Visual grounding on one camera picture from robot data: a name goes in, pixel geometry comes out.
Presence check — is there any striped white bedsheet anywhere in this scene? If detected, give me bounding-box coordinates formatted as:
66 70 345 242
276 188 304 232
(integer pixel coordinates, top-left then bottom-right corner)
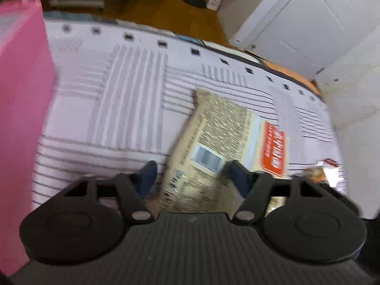
32 12 343 207

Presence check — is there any beige printed snack bag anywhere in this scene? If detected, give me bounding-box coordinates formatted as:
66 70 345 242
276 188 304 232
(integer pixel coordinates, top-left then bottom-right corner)
160 88 289 215

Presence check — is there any mixed peanut snack bag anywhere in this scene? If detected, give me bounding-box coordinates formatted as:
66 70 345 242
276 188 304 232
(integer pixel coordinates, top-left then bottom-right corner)
303 158 345 188

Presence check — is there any pink storage box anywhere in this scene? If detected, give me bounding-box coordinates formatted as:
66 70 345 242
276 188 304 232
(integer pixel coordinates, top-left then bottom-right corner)
1 0 56 276

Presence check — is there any white door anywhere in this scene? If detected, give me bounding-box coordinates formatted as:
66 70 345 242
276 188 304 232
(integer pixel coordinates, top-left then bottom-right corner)
231 0 379 80

